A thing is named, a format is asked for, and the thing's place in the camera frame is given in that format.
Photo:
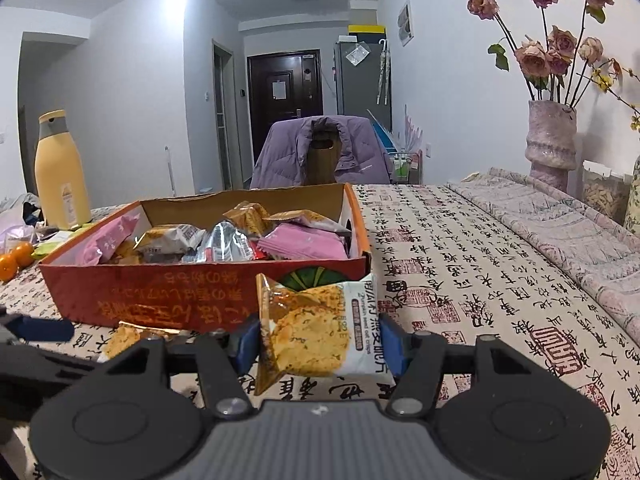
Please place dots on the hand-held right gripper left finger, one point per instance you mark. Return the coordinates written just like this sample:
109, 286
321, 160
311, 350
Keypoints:
247, 347

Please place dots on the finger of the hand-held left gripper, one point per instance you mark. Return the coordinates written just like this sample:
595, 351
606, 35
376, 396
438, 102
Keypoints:
45, 330
35, 375

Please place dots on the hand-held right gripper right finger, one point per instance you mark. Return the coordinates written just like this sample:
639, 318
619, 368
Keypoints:
395, 350

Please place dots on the oat crisp snack packet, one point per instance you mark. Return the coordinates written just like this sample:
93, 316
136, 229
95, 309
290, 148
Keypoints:
310, 340

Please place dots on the orange crisp snack packet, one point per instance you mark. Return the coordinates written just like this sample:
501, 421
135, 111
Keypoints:
125, 340

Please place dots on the orange cardboard box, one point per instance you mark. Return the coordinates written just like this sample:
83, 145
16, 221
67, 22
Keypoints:
150, 290

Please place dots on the tangerine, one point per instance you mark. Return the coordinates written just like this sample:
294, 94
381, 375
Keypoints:
7, 267
24, 254

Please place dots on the light green snack packet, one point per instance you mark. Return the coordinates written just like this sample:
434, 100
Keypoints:
47, 250

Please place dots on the purple plastic bag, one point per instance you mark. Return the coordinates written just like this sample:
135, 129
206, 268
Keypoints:
15, 237

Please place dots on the pile of snack packets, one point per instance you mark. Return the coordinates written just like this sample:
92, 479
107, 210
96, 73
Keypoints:
225, 240

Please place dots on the black bag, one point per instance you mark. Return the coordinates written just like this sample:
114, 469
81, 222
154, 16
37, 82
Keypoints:
31, 212

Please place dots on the yellow thermos bottle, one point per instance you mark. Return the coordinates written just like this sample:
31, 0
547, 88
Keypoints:
60, 180

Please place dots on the metal storage rack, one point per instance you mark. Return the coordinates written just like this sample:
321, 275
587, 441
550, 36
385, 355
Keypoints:
407, 167

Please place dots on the folded patterned cloth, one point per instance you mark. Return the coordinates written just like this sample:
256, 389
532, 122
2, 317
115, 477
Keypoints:
550, 240

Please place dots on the purple puffer jacket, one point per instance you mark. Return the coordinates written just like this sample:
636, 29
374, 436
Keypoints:
280, 160

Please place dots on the white mop pole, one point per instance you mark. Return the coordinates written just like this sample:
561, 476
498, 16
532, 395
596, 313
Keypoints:
170, 172

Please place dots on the wooden chair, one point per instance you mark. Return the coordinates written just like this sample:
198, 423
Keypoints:
322, 160

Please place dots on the glass sliding door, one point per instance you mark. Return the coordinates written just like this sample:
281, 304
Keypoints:
223, 120

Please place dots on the dark entrance door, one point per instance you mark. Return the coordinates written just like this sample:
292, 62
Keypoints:
280, 120

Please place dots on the pink textured vase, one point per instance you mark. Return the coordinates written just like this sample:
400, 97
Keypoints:
550, 150

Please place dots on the paper notice on door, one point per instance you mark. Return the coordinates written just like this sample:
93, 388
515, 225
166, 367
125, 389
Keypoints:
278, 90

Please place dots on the grey refrigerator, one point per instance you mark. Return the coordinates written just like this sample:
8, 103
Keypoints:
360, 90

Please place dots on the clear jar of nuts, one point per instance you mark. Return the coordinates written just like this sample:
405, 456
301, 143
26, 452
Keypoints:
605, 192

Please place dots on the folded umbrella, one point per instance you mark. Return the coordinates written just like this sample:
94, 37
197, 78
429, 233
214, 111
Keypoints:
383, 72

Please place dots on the paper sheet on refrigerator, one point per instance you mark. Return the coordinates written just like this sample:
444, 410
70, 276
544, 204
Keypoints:
358, 54

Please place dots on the yellow box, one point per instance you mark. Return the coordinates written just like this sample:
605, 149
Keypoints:
367, 32

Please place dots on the dried pink roses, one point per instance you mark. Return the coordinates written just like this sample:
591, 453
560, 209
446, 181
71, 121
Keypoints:
532, 57

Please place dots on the yellow flower branch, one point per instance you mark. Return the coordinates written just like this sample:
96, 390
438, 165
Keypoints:
607, 80

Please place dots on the white wall panel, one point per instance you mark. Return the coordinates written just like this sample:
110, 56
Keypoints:
406, 22

